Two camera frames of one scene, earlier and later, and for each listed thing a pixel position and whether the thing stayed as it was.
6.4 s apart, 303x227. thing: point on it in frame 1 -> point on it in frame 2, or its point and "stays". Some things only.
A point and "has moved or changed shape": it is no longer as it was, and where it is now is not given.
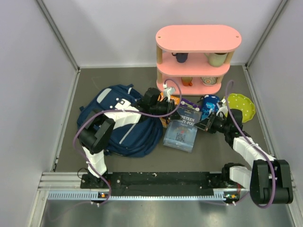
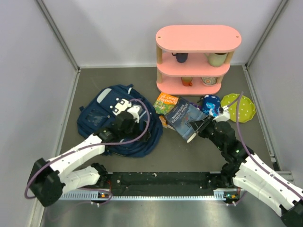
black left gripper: x=170 y=105 -> x=138 y=132
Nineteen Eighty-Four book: x=181 y=133 has moved or changed shape
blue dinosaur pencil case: x=210 y=104 stays
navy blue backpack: x=135 y=138 stays
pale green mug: x=217 y=59 stays
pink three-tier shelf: x=197 y=57 stays
